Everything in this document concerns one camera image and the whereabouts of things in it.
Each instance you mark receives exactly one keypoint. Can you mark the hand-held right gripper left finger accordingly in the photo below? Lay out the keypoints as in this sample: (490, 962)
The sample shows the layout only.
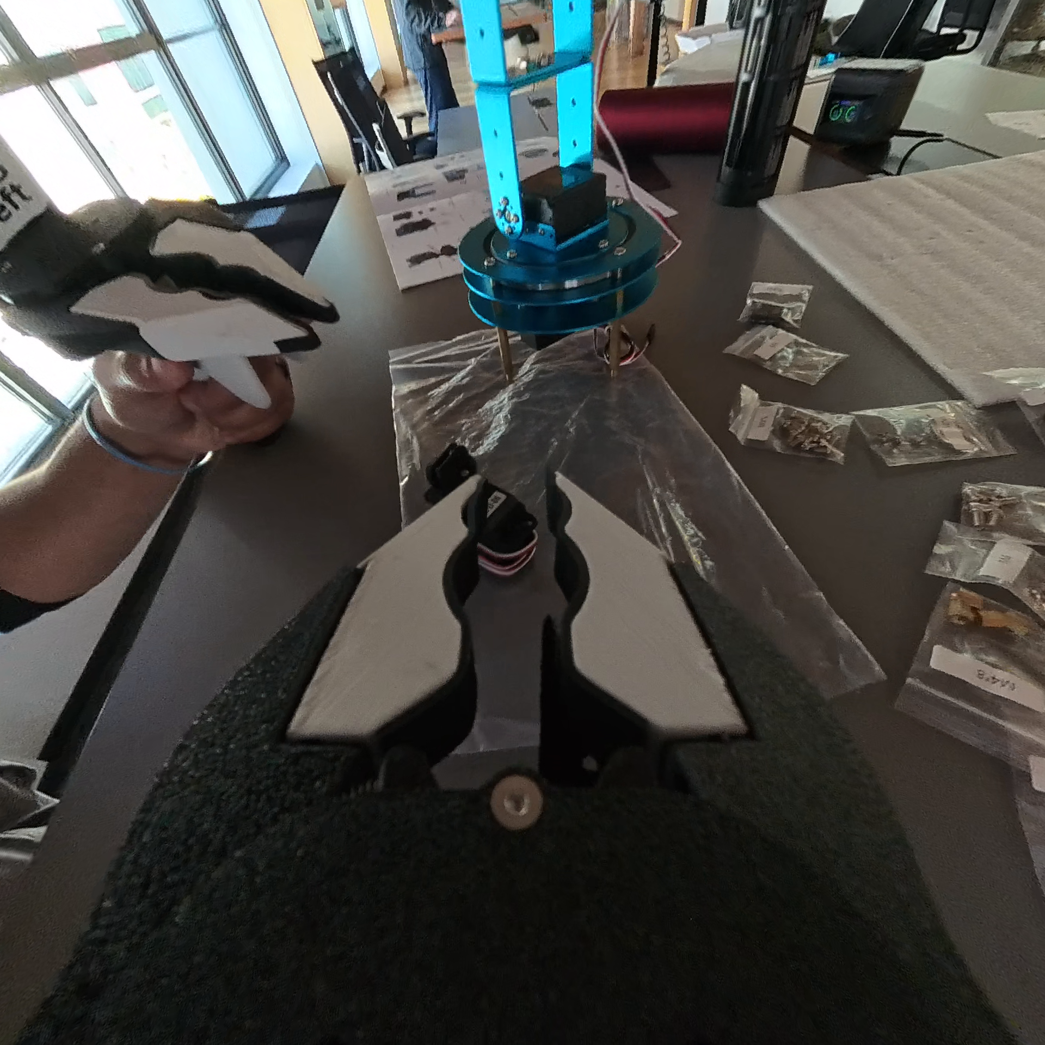
(384, 645)

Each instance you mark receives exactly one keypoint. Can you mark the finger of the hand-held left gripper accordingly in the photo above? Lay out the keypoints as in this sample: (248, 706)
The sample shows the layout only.
(212, 326)
(237, 253)

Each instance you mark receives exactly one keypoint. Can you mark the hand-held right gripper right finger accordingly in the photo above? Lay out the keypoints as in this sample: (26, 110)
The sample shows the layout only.
(653, 645)

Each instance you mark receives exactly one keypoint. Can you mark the black servo motor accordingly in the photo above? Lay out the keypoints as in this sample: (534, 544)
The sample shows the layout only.
(498, 522)

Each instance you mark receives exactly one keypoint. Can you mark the person's left forearm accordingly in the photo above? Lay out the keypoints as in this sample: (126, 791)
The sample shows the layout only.
(49, 522)

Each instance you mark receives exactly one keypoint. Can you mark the blue toy robot arm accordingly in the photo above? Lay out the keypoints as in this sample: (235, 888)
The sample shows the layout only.
(539, 253)

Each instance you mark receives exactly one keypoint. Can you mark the dark grey desk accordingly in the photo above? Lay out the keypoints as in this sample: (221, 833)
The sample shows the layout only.
(326, 490)

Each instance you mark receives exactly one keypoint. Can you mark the person's left hand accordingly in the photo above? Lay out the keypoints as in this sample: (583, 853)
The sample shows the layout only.
(163, 416)

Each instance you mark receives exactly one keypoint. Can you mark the large clear plastic bag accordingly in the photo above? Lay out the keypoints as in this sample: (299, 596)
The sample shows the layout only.
(653, 490)

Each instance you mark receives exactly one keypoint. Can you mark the large window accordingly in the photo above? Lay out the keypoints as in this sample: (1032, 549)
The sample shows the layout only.
(98, 82)

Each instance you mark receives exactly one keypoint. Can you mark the black office chair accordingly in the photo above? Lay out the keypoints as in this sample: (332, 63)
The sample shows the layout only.
(359, 114)
(922, 24)

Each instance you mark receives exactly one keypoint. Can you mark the assembly instruction manual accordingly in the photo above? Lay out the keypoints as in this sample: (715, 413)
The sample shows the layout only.
(424, 204)

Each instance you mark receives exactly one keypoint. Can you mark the pile of small screw bags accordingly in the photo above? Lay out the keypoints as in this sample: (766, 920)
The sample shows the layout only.
(796, 429)

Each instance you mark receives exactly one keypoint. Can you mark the maroon cloth roll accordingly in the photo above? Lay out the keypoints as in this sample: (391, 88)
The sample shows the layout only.
(669, 118)

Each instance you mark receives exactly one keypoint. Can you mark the white foam sheet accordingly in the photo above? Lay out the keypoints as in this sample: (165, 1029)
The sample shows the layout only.
(939, 261)

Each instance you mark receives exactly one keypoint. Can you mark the black power station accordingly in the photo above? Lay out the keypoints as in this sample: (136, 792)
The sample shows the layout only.
(865, 102)

